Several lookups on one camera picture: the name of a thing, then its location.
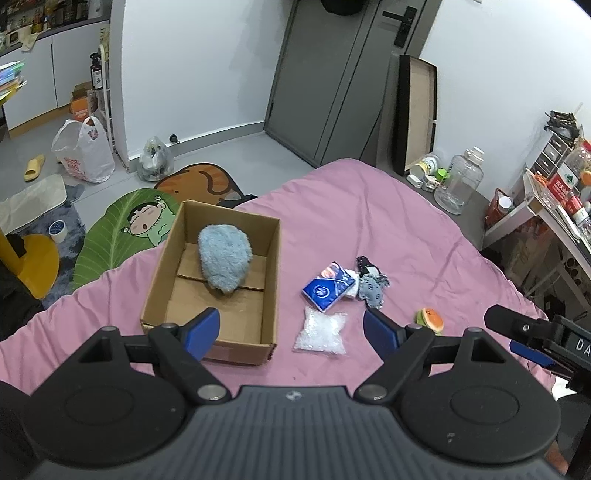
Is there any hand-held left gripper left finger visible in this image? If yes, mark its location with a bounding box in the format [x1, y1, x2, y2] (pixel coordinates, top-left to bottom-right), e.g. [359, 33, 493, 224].
[76, 308, 232, 404]

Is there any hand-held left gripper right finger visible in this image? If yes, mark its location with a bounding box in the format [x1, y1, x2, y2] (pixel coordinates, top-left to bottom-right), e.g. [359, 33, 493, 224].
[355, 307, 509, 407]

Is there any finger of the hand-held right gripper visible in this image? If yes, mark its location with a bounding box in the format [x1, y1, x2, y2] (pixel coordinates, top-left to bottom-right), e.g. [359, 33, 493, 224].
[509, 340, 555, 368]
[484, 304, 557, 344]

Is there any grey plush toy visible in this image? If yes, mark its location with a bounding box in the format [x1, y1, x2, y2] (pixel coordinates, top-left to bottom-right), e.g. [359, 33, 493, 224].
[359, 272, 390, 310]

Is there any brown cardboard box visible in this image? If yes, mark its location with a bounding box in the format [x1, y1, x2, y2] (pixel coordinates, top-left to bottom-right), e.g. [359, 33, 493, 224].
[140, 199, 282, 366]

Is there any burger toy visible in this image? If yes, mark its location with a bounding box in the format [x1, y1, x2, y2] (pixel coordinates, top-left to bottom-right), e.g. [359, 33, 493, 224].
[416, 308, 445, 334]

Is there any clear bag of white beads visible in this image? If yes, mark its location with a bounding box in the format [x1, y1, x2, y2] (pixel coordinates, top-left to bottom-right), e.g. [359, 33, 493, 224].
[293, 307, 348, 356]

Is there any blue tissue packet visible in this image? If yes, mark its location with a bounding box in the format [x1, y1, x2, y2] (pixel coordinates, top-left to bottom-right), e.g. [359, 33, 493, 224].
[302, 261, 360, 313]

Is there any blue fluffy plush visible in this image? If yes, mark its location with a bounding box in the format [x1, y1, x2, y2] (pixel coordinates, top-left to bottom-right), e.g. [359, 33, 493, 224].
[198, 224, 253, 295]

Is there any white desk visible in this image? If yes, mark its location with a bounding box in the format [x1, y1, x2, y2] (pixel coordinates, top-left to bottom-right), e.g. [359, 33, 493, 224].
[482, 168, 591, 319]

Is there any red basket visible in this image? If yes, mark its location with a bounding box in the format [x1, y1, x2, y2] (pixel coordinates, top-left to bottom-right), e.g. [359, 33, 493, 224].
[485, 188, 515, 229]

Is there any pink bed sheet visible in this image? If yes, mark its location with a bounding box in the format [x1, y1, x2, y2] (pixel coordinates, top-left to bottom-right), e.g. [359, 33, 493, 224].
[0, 158, 561, 416]

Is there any green leaf cartoon rug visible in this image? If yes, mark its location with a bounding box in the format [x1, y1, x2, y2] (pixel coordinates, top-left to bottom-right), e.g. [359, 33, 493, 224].
[73, 188, 183, 291]

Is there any red box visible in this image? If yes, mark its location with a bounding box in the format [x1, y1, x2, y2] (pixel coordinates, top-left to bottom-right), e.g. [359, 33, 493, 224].
[547, 168, 578, 199]

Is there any orange cat rug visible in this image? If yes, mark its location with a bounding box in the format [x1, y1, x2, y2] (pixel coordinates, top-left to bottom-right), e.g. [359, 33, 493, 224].
[154, 164, 245, 208]

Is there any small drawer organiser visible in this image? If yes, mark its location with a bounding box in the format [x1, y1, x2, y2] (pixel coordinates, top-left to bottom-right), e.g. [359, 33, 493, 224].
[533, 127, 580, 181]

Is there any white bottle with yellow label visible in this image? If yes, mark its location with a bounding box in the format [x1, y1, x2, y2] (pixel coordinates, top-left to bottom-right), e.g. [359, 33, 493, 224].
[409, 154, 440, 178]

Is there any grey shaggy rug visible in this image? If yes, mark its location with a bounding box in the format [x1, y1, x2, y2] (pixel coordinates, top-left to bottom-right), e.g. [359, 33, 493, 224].
[0, 182, 88, 310]

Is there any yellow stool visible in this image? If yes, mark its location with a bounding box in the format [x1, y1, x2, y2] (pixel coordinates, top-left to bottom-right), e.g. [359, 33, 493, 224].
[0, 231, 61, 300]

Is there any clear plastic bag with contents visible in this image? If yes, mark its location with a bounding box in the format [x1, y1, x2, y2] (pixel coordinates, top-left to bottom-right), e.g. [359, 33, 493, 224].
[137, 137, 175, 182]

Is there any dark cloth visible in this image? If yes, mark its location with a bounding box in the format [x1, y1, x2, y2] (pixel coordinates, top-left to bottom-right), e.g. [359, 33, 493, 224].
[0, 265, 44, 342]

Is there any white plastic shopping bag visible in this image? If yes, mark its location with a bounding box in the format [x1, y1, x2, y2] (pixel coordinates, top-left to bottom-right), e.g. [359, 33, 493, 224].
[51, 116, 116, 184]

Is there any beige floor mat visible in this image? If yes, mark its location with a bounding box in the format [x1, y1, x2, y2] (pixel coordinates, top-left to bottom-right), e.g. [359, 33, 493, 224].
[0, 174, 69, 234]

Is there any black framed board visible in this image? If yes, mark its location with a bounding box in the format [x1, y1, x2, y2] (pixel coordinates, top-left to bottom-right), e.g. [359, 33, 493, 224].
[392, 54, 438, 176]

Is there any yellow slipper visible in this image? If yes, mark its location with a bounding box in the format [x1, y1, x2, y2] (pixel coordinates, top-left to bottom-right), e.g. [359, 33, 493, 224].
[24, 154, 46, 182]

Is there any orange cardboard box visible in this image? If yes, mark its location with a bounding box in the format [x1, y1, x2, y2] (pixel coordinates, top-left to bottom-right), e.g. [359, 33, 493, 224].
[69, 82, 99, 121]

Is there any grey door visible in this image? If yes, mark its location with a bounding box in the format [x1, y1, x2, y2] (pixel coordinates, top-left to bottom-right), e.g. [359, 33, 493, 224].
[263, 0, 435, 168]

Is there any white cabinet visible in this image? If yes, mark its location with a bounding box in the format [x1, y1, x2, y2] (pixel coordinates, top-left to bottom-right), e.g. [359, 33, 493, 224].
[0, 14, 112, 139]

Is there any stack of colourful books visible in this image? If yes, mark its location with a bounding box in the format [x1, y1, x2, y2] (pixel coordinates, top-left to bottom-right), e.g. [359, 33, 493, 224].
[0, 60, 28, 107]

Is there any shelf of assorted goods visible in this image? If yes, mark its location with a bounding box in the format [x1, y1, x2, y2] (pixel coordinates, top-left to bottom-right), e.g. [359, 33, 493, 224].
[0, 0, 112, 35]

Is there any black door lock handle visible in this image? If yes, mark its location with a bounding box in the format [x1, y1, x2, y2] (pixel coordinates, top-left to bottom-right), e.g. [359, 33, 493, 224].
[382, 6, 419, 47]

